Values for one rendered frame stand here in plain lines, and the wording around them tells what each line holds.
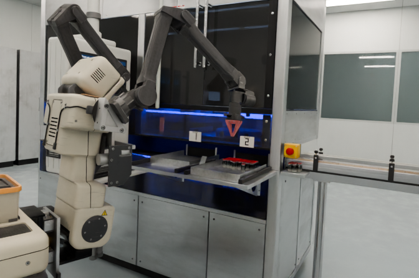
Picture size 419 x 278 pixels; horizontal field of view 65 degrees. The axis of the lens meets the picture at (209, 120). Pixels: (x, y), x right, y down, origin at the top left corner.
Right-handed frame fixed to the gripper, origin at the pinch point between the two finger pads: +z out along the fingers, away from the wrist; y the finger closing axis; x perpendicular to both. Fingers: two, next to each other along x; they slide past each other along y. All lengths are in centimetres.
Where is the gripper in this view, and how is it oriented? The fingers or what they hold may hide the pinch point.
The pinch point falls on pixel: (232, 134)
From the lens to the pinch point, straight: 151.2
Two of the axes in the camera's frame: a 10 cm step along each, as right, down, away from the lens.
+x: -8.7, -0.5, 4.9
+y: 4.8, 1.1, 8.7
